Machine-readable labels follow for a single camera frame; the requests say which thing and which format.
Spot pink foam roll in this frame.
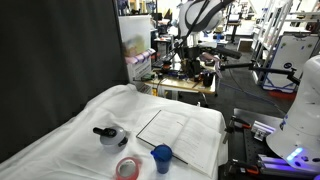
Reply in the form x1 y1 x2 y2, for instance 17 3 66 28
124 48 157 65

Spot white printed cardboard box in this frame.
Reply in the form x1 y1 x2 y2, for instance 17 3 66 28
126 56 153 92

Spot black mug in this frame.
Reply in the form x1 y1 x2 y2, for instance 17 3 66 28
202 71 215 88

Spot blue plastic cup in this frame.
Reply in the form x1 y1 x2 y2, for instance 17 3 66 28
150 143 174 175

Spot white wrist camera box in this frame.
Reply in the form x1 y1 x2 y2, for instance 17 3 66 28
171 38 185 48

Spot white shelving rack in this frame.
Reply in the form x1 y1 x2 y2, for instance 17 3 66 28
252 0 320 61

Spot open book white pages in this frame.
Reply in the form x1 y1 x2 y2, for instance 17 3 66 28
135 108 223 178

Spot red tape roll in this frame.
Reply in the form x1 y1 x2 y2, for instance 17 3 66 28
114 156 143 180

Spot whiteboard with blue frame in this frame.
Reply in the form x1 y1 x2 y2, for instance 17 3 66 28
262 32 320 93

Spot aluminium extrusion rail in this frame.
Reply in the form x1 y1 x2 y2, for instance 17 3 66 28
250 120 278 142
257 153 320 176

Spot white table cloth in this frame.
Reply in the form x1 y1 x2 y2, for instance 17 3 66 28
0 82 230 180

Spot black orange bar clamp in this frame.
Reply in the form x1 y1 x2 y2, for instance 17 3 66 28
222 115 253 145
226 157 261 176

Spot cluttered wooden desk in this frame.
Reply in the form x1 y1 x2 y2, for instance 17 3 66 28
144 56 218 101

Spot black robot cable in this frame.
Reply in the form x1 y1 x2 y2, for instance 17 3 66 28
163 0 210 68

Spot black cylinder handle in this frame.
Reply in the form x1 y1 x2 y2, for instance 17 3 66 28
214 46 243 61

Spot brown cardboard box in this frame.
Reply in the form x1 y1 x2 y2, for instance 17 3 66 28
236 37 255 53

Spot black curtain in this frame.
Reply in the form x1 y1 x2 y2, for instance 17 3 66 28
0 0 130 165

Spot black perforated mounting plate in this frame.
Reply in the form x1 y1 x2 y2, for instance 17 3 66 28
217 107 320 180

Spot translucent storage bin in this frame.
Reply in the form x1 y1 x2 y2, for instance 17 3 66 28
117 14 153 58

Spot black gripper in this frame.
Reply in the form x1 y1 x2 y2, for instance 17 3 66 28
181 45 204 80

